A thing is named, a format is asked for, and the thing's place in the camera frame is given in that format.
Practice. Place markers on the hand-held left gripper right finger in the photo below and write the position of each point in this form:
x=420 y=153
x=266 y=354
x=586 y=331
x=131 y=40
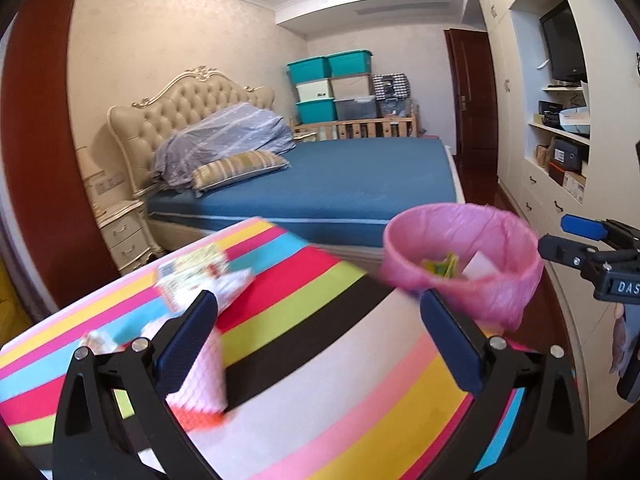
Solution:
x=450 y=342

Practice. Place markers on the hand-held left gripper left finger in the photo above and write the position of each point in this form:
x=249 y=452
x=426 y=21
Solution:
x=187 y=347

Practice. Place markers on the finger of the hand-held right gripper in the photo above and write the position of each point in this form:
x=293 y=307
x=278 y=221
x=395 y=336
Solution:
x=582 y=226
x=565 y=255

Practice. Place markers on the pink foam net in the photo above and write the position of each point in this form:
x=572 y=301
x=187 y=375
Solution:
x=210 y=380

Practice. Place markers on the bin with pink bag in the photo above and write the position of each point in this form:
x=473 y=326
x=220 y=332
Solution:
x=500 y=300

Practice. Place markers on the yellow-green packet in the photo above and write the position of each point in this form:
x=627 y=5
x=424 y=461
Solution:
x=440 y=266

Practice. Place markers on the person's right hand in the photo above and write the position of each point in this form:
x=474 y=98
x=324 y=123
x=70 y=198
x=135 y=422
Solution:
x=620 y=345

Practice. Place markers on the brown printed box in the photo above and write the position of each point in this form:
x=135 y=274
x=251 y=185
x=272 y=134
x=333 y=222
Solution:
x=575 y=187

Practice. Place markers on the black safe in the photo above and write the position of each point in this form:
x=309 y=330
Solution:
x=567 y=156

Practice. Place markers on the orange packet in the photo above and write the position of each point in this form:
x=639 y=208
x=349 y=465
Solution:
x=200 y=420

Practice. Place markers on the small cardboard box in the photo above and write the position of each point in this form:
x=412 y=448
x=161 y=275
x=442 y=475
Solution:
x=542 y=156

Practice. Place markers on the printed cardboard box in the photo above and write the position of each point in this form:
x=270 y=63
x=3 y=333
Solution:
x=190 y=265

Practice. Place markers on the white and blue box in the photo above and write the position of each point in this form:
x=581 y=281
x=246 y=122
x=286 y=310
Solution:
x=575 y=121

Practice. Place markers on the white built-in cabinet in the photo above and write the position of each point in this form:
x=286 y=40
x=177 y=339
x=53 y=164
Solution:
x=510 y=135

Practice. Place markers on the black shelf box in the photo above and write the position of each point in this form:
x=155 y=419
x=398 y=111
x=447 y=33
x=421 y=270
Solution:
x=549 y=114

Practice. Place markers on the striped colourful tablecloth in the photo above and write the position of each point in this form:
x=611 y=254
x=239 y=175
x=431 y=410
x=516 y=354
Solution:
x=325 y=360

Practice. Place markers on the cream nightstand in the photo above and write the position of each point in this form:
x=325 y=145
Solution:
x=125 y=235

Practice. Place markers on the dark wooden door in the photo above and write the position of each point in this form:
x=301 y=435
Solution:
x=472 y=110

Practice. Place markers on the black television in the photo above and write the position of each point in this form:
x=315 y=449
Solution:
x=562 y=45

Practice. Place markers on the bed with blue sheet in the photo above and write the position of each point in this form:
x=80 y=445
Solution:
x=350 y=185

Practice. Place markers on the striped olive pillow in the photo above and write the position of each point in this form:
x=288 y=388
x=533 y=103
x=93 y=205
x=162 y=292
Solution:
x=240 y=165

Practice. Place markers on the grey-blue striped duvet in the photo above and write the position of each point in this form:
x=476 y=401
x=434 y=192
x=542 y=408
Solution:
x=225 y=130

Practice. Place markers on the dark printed box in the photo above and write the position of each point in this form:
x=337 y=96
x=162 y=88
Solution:
x=395 y=107

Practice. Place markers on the beige tufted headboard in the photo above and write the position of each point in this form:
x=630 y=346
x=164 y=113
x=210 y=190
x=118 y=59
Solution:
x=150 y=125

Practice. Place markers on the black patterned bag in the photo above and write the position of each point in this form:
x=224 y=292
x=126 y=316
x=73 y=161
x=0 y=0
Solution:
x=391 y=86

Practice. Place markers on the brown wooden column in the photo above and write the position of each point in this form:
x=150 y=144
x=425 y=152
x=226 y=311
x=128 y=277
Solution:
x=40 y=160

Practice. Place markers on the grey clear storage box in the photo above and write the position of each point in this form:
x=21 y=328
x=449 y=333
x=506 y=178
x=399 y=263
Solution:
x=356 y=107

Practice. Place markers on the teal storage box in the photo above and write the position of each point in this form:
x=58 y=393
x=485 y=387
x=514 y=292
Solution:
x=307 y=71
x=316 y=110
x=350 y=64

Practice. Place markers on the beige storage box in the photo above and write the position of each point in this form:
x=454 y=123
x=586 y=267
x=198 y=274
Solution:
x=351 y=86

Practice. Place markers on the white storage box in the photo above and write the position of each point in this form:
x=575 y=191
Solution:
x=315 y=91

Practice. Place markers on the wooden crib rail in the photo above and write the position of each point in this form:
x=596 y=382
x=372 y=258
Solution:
x=350 y=127

